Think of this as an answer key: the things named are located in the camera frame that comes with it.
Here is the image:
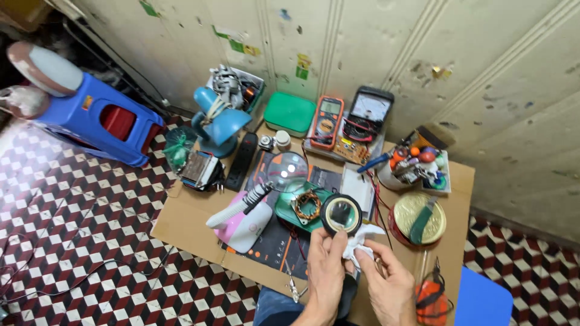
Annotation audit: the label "person's left hand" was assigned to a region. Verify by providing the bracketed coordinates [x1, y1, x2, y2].
[304, 226, 349, 318]

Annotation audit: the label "person's right hand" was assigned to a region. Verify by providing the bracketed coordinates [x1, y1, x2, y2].
[353, 239, 418, 326]

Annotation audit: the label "white tissue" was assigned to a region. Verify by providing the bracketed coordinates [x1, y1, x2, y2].
[342, 224, 387, 273]

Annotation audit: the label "black round magnifier lens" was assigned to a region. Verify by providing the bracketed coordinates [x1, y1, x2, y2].
[320, 193, 363, 237]

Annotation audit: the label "silver metal tweezers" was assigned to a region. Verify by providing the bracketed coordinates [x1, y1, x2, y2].
[284, 260, 310, 303]

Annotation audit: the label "orange black hand tool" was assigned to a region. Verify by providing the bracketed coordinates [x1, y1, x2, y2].
[414, 257, 455, 326]

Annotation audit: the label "black orange work mat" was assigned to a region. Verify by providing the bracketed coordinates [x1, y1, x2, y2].
[220, 149, 343, 282]

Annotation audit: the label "person's blue jeans leg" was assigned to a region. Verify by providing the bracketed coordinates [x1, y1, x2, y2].
[253, 271, 359, 326]

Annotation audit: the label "copper wound stator coil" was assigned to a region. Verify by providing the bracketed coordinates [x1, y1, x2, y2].
[291, 189, 323, 222]

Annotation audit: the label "green plastic tray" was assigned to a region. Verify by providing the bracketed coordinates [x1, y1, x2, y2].
[274, 181, 337, 234]

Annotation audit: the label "red tin with gold lid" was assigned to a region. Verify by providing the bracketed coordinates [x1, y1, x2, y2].
[388, 192, 447, 248]

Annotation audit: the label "blue plastic seat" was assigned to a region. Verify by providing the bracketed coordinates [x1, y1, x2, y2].
[454, 266, 514, 326]

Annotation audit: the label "white flat plastic box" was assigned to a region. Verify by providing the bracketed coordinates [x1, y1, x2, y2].
[339, 165, 376, 223]

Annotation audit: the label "pink white magnifier lamp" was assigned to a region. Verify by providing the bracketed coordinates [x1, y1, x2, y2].
[206, 151, 310, 254]

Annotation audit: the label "white cup of tools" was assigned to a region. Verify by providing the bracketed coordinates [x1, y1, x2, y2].
[357, 134, 452, 196]

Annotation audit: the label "yellow circuit board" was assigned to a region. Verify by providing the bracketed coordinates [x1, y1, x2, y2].
[333, 136, 371, 166]

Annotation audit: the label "black power strip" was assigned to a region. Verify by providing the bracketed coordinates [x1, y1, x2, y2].
[225, 132, 259, 193]

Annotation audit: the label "brown cardboard sheet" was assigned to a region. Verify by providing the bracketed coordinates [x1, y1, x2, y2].
[150, 121, 476, 326]

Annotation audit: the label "orange digital multimeter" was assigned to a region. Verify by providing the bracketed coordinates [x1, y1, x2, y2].
[309, 95, 345, 151]

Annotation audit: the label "metal transformer with plug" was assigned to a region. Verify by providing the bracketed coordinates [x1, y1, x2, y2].
[179, 150, 226, 193]

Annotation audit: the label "green lidded plastic box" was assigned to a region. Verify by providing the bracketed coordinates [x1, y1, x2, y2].
[263, 91, 317, 138]

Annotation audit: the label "black analog multimeter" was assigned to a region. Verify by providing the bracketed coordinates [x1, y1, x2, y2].
[342, 85, 395, 144]

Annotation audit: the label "blue desk lamp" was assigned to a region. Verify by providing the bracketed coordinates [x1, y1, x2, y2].
[190, 86, 253, 159]

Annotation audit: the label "green plastic bag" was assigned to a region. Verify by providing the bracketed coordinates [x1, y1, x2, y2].
[163, 125, 199, 175]

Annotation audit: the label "white box of motor parts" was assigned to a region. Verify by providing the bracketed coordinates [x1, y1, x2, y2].
[206, 64, 266, 115]

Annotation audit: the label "blue plastic stool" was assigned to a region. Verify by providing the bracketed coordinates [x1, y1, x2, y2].
[33, 72, 165, 168]

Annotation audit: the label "grey pink fan base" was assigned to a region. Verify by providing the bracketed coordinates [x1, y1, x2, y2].
[7, 41, 85, 98]

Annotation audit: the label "pink dusty plastic part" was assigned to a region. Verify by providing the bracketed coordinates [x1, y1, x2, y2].
[0, 85, 51, 120]

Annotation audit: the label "green handled tool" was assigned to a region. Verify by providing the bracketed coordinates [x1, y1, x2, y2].
[409, 196, 439, 245]

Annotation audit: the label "red test lead wire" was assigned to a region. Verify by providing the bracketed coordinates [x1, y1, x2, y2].
[365, 168, 394, 251]

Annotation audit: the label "wooden handled brush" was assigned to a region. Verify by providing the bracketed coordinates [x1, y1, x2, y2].
[414, 123, 456, 150]

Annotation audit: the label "black cable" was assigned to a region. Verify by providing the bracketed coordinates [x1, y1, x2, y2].
[0, 229, 172, 305]

